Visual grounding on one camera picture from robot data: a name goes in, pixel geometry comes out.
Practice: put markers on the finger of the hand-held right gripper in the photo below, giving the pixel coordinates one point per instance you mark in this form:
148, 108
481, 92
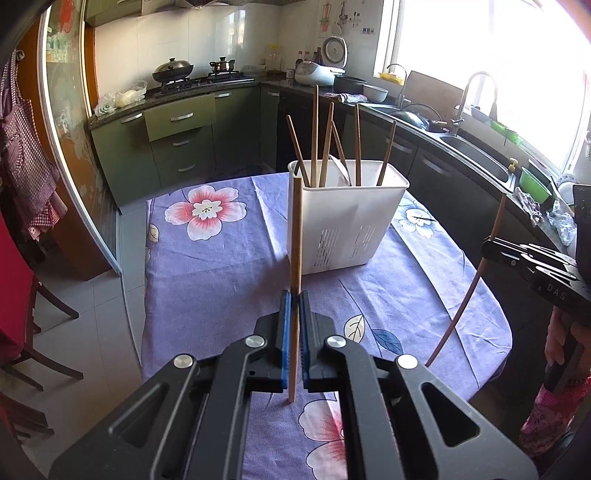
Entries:
521, 249
512, 264

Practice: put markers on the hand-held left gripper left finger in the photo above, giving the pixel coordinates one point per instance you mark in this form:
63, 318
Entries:
284, 341

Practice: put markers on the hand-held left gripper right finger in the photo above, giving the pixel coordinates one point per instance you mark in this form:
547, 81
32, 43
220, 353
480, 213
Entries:
304, 341

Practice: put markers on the long wooden chopstick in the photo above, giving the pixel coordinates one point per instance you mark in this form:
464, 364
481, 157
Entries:
295, 221
497, 219

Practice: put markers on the white plastic utensil holder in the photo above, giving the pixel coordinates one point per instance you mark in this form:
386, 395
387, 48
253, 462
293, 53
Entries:
341, 207

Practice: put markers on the bunch of wooden chopsticks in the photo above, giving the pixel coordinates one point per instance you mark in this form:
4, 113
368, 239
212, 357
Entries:
314, 138

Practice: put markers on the person's right forearm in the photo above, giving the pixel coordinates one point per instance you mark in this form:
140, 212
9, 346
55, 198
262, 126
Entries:
549, 415

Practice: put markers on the person's right hand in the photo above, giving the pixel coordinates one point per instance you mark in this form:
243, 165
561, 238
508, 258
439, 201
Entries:
582, 346

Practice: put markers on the crumpled plastic bags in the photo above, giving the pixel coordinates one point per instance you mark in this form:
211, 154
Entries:
561, 224

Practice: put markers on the green plastic basin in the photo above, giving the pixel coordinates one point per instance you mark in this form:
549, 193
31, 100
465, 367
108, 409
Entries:
535, 187

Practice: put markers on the purple floral tablecloth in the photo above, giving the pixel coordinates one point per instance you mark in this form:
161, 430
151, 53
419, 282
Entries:
221, 277

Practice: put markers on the metal kitchen sink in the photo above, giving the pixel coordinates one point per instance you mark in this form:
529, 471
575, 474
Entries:
480, 157

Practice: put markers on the green windowsill tray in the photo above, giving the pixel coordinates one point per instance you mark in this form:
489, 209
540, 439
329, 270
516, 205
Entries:
505, 131

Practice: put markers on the dark kitchen counter cabinet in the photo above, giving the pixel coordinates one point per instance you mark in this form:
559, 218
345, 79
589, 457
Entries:
425, 161

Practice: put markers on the metal kitchen faucet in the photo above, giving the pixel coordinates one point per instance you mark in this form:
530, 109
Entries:
461, 106

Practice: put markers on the black pan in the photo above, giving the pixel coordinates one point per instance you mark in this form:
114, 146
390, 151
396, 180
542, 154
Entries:
413, 116

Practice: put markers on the white plastic spoon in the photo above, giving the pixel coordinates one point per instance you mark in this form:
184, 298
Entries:
342, 170

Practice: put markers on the brown cutting board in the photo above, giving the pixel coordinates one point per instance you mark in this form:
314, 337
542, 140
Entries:
429, 92

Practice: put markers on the grey bowl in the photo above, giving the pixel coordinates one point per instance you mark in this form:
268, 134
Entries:
375, 93

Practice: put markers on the yellow basket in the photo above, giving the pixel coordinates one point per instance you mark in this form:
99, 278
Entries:
392, 77

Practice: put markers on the green kitchen cabinet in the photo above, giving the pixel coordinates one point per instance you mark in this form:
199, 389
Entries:
184, 138

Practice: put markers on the black cooking pot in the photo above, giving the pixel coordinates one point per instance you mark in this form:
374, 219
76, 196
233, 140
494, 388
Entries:
349, 85

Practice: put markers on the black gas stove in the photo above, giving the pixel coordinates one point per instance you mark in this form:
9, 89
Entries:
207, 83

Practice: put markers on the white rice cooker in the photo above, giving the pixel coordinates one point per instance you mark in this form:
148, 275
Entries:
318, 69

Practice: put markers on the wooden chair with red cushion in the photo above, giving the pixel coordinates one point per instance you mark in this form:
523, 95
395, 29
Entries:
18, 415
16, 286

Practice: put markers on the dark sauce bottles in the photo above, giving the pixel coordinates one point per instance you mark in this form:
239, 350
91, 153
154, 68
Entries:
308, 56

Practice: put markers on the white plastic bag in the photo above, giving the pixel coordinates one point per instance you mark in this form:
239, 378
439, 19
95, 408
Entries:
131, 94

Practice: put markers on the glass sliding door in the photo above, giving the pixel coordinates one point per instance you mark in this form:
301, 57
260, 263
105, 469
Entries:
74, 138

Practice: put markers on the black wok with lid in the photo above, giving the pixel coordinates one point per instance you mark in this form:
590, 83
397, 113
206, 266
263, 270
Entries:
173, 70

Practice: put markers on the clear plastic bag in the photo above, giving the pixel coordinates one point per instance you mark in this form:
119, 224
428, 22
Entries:
105, 107

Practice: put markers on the red checkered apron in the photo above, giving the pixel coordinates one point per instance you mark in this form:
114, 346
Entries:
27, 161

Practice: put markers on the range hood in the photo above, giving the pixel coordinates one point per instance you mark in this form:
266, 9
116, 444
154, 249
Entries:
198, 4

